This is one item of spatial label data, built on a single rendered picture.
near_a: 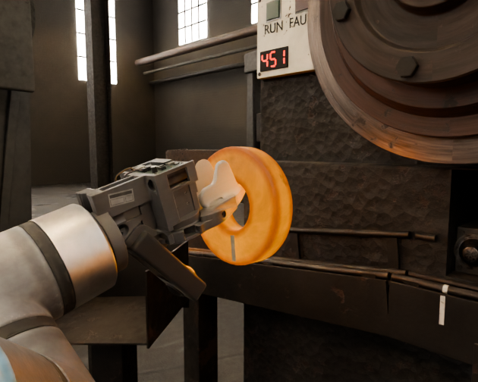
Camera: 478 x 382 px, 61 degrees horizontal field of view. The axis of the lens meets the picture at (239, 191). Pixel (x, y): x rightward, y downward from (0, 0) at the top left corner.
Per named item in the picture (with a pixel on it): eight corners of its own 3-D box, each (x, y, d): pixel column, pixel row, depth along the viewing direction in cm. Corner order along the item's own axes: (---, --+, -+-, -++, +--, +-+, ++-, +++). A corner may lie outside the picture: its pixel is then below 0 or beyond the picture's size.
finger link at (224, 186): (255, 148, 50) (199, 173, 44) (263, 193, 52) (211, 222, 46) (237, 148, 52) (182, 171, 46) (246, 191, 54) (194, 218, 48)
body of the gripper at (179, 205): (200, 158, 43) (98, 199, 35) (217, 230, 46) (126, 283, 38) (160, 156, 48) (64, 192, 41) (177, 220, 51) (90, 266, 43)
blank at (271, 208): (206, 153, 60) (189, 153, 57) (290, 139, 49) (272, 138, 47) (213, 257, 60) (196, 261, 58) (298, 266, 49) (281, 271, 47)
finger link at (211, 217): (243, 197, 47) (186, 227, 42) (246, 208, 48) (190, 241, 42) (216, 193, 51) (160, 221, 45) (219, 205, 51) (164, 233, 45)
